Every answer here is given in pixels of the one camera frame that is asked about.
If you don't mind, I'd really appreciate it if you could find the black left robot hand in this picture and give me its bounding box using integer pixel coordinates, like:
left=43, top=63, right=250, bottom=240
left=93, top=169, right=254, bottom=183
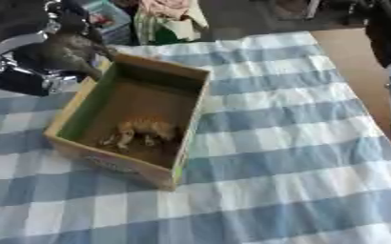
left=13, top=12, right=119, bottom=82

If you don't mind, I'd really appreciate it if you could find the tan cardboard box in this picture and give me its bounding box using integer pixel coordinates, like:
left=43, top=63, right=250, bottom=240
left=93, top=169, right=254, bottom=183
left=42, top=52, right=213, bottom=192

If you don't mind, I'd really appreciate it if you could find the blue cardboard package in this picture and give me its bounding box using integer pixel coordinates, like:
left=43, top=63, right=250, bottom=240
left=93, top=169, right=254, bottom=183
left=80, top=0, right=134, bottom=46

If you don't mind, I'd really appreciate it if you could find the pale draped clothes pile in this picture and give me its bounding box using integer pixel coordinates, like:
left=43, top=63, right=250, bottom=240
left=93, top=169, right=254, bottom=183
left=132, top=0, right=211, bottom=45

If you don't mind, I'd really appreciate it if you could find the orange tiger soft toy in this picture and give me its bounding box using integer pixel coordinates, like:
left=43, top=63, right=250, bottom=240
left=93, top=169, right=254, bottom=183
left=98, top=116, right=179, bottom=152

